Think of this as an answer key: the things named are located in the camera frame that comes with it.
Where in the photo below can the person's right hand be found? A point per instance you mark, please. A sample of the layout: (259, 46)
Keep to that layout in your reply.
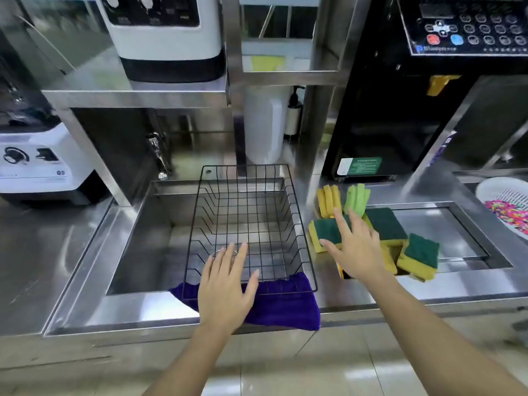
(363, 255)

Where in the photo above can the person's left hand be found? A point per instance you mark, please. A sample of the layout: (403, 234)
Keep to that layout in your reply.
(222, 292)

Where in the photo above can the person's left middle finger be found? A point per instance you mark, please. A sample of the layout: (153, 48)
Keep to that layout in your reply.
(230, 259)

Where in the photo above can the person's left thumb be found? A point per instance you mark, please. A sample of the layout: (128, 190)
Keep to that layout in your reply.
(252, 286)

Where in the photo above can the person's left little finger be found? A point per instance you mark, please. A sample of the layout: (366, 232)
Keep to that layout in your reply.
(207, 272)

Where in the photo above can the person's right thumb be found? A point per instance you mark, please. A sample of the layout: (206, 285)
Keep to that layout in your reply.
(333, 248)

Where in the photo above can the person's right forearm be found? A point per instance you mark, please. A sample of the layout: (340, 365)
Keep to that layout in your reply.
(437, 346)

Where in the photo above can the person's left forearm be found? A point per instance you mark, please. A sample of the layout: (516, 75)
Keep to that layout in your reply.
(194, 358)

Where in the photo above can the purple cloth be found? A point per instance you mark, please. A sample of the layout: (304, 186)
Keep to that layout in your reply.
(284, 309)

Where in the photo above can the pile of yellow green sponges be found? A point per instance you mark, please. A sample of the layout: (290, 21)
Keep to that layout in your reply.
(385, 224)

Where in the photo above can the stainless steel sink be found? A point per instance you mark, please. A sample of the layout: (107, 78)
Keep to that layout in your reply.
(140, 243)

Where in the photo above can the recessed steel well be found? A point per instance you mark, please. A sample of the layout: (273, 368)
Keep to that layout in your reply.
(453, 235)

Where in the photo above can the chrome faucet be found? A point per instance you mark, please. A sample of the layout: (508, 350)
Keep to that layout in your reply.
(159, 154)

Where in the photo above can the black pump bottle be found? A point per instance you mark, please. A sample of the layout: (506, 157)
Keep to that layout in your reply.
(292, 119)

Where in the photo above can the white plastic jug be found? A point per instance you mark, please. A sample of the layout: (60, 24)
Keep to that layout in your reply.
(264, 127)

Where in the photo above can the black machine with button panel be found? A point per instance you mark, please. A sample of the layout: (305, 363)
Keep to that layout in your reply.
(379, 119)

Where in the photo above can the white plastic colander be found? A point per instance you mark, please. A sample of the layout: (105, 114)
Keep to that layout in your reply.
(495, 189)

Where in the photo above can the heap of colourful small items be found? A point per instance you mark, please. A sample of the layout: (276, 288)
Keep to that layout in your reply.
(511, 214)

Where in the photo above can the stainless steel shelf unit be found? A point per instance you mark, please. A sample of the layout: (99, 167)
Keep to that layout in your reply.
(136, 98)

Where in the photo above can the white blender base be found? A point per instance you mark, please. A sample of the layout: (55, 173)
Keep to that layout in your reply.
(37, 177)

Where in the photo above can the yellow tap lever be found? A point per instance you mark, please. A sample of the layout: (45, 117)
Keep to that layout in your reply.
(439, 84)

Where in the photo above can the yellow cloth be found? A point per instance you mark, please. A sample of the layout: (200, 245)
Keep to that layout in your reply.
(268, 63)

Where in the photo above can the white and black blender machine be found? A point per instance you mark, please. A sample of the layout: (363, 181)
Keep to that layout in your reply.
(169, 41)

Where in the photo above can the dark blender jar cover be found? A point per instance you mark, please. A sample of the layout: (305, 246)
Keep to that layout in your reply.
(20, 90)

